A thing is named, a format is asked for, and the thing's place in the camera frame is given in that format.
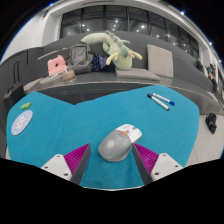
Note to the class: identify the black hard case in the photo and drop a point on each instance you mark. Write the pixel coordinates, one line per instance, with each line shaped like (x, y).
(13, 96)

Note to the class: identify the round grey seat cushion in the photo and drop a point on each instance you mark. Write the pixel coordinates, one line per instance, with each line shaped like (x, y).
(50, 80)

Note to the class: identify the small grey square cushion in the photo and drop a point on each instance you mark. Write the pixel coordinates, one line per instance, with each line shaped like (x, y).
(32, 85)

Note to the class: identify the green eraser block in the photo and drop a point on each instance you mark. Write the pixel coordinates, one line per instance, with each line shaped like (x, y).
(26, 106)

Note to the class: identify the pink plush cushion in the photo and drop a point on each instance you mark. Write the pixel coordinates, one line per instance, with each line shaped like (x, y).
(55, 66)

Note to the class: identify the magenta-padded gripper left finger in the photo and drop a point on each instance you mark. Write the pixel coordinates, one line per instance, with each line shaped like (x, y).
(77, 160)

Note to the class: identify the dark blue patterned bag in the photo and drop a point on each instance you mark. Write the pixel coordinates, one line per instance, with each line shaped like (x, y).
(100, 64)

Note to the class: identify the grey white computer mouse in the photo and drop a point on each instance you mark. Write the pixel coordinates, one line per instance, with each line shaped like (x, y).
(115, 146)

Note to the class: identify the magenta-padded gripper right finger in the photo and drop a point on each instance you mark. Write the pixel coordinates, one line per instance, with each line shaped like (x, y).
(146, 160)

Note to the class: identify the flat grey seat cushion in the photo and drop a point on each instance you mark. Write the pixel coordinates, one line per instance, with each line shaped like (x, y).
(137, 74)

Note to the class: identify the white marker with blue cap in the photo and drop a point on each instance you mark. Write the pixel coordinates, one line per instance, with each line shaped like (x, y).
(164, 98)

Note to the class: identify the black bag on floor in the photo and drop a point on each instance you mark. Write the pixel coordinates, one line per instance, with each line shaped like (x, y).
(211, 123)

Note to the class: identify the person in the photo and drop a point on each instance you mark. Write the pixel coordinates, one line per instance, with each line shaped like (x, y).
(212, 77)

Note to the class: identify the grey backpack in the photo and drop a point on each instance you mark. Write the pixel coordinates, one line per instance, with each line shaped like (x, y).
(80, 56)

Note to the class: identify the green plush dragon toy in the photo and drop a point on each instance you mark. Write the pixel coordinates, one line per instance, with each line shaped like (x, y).
(120, 55)

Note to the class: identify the upright grey square cushion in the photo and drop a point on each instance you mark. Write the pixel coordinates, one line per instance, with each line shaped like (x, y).
(160, 60)

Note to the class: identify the white marker with black cap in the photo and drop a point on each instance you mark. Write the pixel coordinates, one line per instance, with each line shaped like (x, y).
(158, 102)

